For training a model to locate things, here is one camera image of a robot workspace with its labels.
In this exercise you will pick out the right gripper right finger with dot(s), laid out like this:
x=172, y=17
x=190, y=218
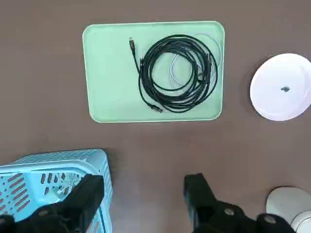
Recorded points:
x=196, y=194

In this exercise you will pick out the pink round plate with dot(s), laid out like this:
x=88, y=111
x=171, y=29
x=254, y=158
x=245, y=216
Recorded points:
x=274, y=92

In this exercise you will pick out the white cylindrical device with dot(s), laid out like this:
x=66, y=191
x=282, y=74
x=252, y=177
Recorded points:
x=281, y=201

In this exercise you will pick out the blue slotted plastic basket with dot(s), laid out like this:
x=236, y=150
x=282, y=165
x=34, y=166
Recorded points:
x=60, y=162

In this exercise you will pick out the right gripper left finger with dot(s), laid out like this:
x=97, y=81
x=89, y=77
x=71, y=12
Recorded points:
x=82, y=194

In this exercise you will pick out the green plastic tray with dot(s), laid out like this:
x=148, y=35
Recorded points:
x=109, y=72

